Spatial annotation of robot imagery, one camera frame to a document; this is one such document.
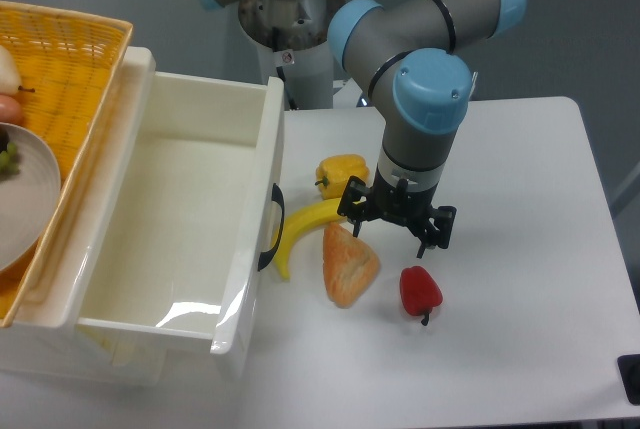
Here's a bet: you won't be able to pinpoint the yellow woven basket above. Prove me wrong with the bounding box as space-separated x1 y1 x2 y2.
1 1 133 328

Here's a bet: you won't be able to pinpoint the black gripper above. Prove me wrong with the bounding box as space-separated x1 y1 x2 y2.
337 170 457 258

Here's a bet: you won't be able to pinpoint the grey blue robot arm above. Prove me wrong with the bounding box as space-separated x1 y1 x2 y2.
199 0 527 250

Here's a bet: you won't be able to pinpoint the white drawer cabinet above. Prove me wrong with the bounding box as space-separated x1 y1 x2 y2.
1 47 165 385

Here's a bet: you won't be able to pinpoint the black drawer handle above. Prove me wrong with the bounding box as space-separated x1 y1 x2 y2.
257 183 285 271

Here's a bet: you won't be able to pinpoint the white open drawer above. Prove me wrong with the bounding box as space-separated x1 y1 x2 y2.
80 73 284 378

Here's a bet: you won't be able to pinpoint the yellow banana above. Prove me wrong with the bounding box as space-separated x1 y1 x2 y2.
272 198 345 281

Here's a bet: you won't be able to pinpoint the triangular toasted bread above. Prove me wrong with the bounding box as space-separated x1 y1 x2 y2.
323 222 381 308

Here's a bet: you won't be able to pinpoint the red bell pepper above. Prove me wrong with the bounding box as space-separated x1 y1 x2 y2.
399 266 444 326

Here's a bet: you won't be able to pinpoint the pink sausage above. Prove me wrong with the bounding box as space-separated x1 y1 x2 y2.
0 94 24 125

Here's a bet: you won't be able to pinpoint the green grapes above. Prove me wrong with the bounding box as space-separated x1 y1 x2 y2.
0 142 19 175

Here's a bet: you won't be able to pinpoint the white pear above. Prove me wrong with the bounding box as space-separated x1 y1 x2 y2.
0 46 35 96

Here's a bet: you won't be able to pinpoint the grey round plate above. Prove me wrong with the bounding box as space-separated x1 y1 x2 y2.
1 123 61 271

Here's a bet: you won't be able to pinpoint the black object at table edge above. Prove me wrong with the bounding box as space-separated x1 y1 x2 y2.
617 354 640 406

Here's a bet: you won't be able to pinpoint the yellow bell pepper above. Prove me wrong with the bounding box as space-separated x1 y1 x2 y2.
315 154 370 199

